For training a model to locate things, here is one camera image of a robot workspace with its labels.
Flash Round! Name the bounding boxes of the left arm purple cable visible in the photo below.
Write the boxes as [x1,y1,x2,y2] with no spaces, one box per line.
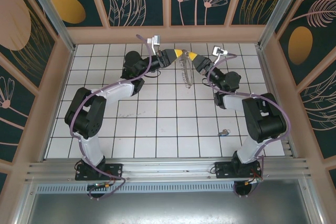
[69,34,153,200]

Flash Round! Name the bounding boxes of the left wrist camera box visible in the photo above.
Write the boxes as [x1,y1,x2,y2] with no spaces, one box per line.
[146,34,162,47]

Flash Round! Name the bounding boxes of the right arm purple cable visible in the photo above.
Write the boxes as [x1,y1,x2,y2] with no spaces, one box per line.
[207,54,291,198]

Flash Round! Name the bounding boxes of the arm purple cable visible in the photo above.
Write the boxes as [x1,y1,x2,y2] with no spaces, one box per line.
[207,54,291,198]
[69,34,153,200]

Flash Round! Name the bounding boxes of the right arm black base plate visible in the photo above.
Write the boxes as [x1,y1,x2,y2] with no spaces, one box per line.
[214,161,263,182]

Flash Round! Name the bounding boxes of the dark panel pink leaves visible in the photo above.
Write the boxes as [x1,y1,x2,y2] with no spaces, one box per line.
[299,69,336,159]

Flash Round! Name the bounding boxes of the dark panel oval and feathers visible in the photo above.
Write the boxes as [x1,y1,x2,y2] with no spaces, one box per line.
[277,0,336,86]

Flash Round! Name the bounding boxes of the dark panel gold lines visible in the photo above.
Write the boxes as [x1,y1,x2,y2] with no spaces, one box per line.
[0,0,57,91]

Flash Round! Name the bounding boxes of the dark panel single flower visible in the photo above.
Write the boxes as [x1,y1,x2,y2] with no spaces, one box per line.
[0,50,38,162]

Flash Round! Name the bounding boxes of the grey slotted cable duct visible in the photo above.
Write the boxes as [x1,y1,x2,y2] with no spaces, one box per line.
[35,184,309,194]

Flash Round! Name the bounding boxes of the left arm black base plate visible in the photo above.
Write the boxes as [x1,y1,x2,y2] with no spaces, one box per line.
[75,163,124,182]

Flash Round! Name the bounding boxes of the aluminium mounting rail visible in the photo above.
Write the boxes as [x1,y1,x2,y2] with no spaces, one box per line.
[25,157,313,183]

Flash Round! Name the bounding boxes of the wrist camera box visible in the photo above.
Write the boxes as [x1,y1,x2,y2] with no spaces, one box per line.
[212,46,227,57]
[146,34,162,47]

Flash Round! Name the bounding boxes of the silver keyring with many rings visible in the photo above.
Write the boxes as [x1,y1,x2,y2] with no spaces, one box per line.
[177,49,196,89]

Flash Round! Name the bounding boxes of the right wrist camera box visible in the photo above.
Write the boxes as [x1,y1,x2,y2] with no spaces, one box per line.
[212,46,227,57]

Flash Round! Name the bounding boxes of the aluminium table edge rail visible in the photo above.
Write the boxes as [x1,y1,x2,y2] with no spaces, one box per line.
[256,45,300,159]

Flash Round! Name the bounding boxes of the aluminium frame post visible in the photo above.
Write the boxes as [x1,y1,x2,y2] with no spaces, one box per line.
[257,0,308,49]
[20,0,77,53]

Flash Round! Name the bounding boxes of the grey metal sheet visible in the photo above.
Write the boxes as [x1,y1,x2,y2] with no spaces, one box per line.
[26,178,326,224]

